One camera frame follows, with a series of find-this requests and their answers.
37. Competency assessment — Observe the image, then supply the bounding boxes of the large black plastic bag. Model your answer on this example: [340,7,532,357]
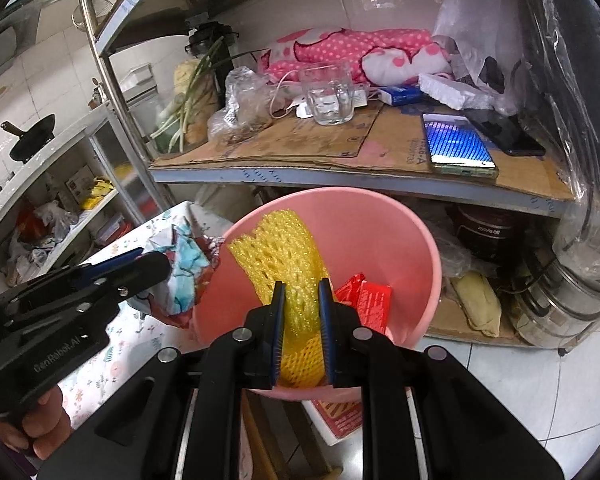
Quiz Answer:
[518,0,600,280]

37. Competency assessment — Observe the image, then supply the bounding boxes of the metal shelf rack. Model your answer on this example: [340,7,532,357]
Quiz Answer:
[79,0,574,218]

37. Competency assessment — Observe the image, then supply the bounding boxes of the pink plastic trash bin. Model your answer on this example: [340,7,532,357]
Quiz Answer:
[191,186,442,402]

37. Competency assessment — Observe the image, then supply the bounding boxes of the stainless steel steamer pot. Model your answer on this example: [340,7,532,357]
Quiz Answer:
[508,249,600,356]

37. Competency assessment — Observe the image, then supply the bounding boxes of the red white carton box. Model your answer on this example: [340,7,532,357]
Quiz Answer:
[335,273,392,334]

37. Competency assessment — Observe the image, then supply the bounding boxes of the floral bear tablecloth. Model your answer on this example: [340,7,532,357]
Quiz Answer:
[59,202,233,429]

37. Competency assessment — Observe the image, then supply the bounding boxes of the black rice cooker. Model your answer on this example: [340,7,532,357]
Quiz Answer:
[450,205,524,263]

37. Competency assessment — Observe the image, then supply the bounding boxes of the glass mug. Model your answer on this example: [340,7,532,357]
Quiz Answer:
[299,61,354,126]

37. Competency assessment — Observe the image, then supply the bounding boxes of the blue white small box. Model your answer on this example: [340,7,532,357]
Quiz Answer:
[377,84,424,107]

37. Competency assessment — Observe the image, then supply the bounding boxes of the pink polka dot cloth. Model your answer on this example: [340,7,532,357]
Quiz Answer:
[258,27,453,87]

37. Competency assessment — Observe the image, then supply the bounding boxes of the vegetables with green onions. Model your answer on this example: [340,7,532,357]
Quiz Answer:
[149,35,232,155]

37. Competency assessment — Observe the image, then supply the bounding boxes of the black phone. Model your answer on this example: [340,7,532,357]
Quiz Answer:
[464,110,546,157]

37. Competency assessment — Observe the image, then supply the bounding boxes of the grey kitchen cabinet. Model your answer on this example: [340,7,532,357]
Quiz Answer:
[0,105,168,292]

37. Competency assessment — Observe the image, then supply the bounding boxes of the colorful wrapper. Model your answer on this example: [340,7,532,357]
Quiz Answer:
[128,216,223,328]

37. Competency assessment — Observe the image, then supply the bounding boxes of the yellow bag on floor shelf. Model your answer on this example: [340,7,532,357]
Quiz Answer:
[451,271,502,338]

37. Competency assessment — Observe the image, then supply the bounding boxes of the left hand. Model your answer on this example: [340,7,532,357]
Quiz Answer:
[0,386,73,460]

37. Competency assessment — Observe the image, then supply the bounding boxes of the white plastic bag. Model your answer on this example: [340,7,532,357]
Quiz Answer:
[434,0,526,116]

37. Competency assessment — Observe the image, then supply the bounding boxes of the cardboard shelf liner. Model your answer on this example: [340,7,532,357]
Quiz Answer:
[150,104,573,216]

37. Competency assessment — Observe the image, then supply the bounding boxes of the clear bag on shelf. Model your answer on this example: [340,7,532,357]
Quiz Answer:
[207,66,274,144]

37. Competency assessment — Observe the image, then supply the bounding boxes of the smartphone with blue screen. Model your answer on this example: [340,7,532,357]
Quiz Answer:
[422,113,498,180]

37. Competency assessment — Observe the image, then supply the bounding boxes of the yellow foam fruit net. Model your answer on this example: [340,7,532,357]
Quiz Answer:
[228,209,329,389]

